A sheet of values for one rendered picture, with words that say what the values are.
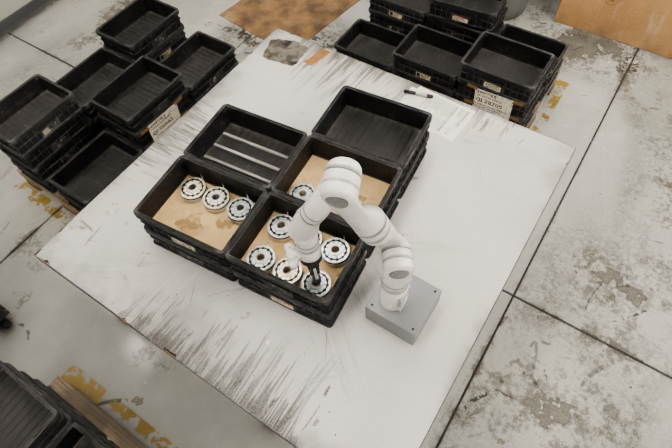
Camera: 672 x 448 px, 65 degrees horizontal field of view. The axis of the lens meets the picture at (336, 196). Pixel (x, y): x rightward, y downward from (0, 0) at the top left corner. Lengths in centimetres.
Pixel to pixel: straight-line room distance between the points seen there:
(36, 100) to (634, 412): 332
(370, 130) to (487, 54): 112
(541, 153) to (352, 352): 117
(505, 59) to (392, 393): 196
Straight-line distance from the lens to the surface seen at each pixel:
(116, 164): 314
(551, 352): 276
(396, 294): 171
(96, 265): 227
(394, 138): 220
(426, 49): 330
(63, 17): 482
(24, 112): 333
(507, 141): 243
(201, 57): 340
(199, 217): 207
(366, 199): 201
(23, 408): 241
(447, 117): 247
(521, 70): 308
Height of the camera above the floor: 249
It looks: 55 degrees down
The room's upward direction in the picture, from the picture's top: 5 degrees counter-clockwise
